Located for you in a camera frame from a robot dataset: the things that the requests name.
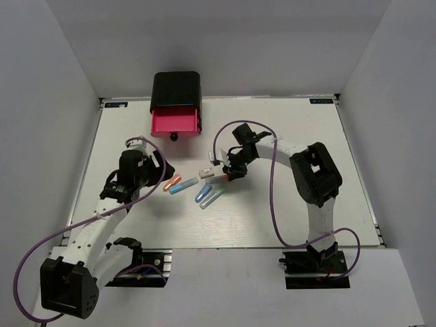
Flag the blue highlighter pen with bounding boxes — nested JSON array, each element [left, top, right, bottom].
[[169, 177, 199, 195]]

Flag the pink drawer with black knob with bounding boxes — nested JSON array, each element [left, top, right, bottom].
[[151, 106, 200, 142]]

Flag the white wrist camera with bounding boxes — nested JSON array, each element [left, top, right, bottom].
[[208, 149, 231, 167], [125, 137, 146, 151]]

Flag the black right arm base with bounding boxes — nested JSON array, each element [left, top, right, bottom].
[[279, 251, 350, 290]]

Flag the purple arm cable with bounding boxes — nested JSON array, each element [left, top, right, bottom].
[[213, 119, 361, 281], [13, 136, 168, 323]]

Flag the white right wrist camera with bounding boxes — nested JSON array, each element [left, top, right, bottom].
[[208, 149, 231, 167]]

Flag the grey lead case orange cap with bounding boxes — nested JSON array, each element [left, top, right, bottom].
[[205, 174, 229, 185]]

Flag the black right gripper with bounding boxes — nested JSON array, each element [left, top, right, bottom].
[[223, 149, 257, 181]]

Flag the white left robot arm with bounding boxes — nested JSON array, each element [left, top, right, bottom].
[[40, 136, 175, 319]]

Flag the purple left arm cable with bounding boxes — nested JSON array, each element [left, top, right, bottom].
[[13, 136, 168, 323]]

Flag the blue left corner label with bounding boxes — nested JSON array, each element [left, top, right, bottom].
[[104, 102, 128, 108]]

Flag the blue table corner label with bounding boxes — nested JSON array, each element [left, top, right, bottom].
[[309, 98, 334, 104]]

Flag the blue transparent correction tape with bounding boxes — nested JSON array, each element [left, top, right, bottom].
[[195, 184, 213, 203]]

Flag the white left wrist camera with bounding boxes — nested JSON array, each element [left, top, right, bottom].
[[125, 137, 146, 151]]

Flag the green highlighter pen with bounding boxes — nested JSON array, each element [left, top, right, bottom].
[[200, 189, 225, 210]]

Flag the black drawer cabinet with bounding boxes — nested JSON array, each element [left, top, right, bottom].
[[150, 71, 202, 133]]

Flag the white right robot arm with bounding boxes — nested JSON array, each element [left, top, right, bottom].
[[211, 120, 343, 272]]

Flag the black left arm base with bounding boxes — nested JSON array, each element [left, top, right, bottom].
[[106, 249, 172, 288]]

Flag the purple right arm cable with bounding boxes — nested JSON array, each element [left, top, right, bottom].
[[213, 119, 361, 281]]

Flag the white staples box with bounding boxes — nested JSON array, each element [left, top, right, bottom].
[[198, 168, 215, 179]]

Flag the orange highlighter pen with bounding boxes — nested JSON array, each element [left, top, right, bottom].
[[163, 174, 182, 192]]

